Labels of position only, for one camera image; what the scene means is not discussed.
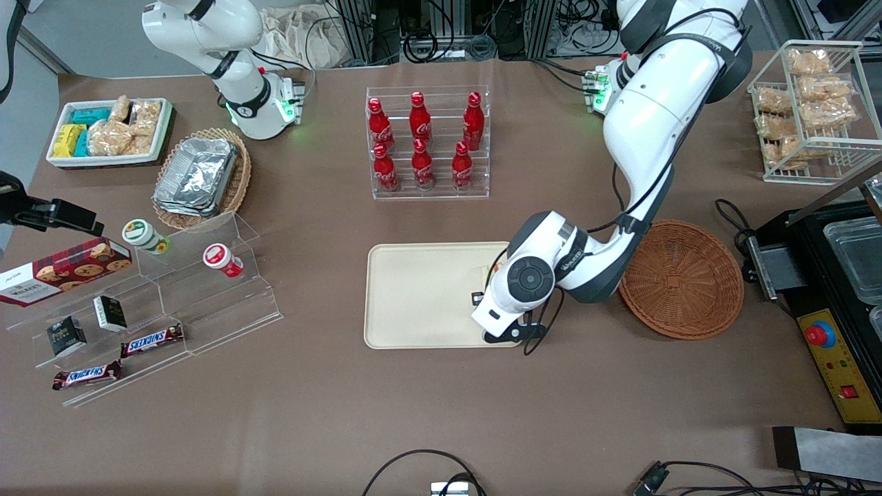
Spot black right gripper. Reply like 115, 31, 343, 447
0, 169, 105, 237

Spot beige plastic tray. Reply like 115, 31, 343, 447
364, 241, 526, 350

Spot oval tan wicker basket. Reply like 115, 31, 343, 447
152, 127, 252, 231

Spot round brown wicker basket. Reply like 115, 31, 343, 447
617, 219, 745, 341

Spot red Walkers cookie box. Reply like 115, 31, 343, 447
0, 236, 133, 308

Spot white rectangular snack bin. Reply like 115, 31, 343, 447
45, 98, 174, 169

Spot yellow snack packet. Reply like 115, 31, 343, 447
53, 124, 87, 158

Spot green lid yogurt cup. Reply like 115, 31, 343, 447
122, 218, 171, 256

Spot small black white box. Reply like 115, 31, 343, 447
93, 295, 129, 333

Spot clear acrylic bottle rack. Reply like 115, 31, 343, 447
365, 85, 491, 201

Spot red Coca-Cola bottle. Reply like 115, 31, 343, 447
367, 97, 396, 153
372, 143, 401, 193
451, 141, 475, 192
411, 138, 436, 192
409, 92, 433, 145
462, 91, 486, 152

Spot stack of foil containers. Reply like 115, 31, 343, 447
153, 137, 239, 218

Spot Snickers bar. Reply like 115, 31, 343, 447
52, 360, 123, 391
120, 323, 185, 359

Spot red lid yogurt cup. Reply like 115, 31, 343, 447
202, 242, 245, 279

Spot clear acrylic stepped stand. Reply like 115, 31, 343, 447
134, 212, 284, 356
6, 276, 195, 409

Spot beige cloth bag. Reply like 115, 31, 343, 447
257, 6, 353, 70

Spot grey metal box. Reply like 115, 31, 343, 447
744, 233, 808, 302

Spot black appliance base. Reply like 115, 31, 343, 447
758, 201, 882, 433

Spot bagged bread pastry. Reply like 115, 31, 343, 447
798, 74, 859, 132
786, 47, 834, 77
761, 134, 824, 170
757, 114, 800, 141
755, 86, 794, 115

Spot red emergency stop button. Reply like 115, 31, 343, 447
806, 320, 837, 349

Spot yellow control panel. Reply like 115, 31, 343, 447
796, 309, 882, 425

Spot grey metal bar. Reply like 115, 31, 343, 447
786, 161, 882, 226

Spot grey flat panel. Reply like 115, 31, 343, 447
772, 426, 882, 483

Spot clear plastic container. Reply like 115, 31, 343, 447
823, 216, 882, 305

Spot black looped cable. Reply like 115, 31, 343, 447
362, 449, 487, 496

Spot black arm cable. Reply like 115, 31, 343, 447
482, 7, 753, 357

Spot black cable with connector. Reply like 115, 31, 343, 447
633, 460, 882, 496

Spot coiled black cable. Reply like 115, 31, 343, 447
402, 29, 440, 64

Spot black appliance cable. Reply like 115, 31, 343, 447
714, 198, 757, 257

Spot aluminium frame post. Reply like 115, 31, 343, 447
336, 0, 377, 66
525, 0, 560, 60

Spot white wire basket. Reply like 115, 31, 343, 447
748, 39, 882, 185

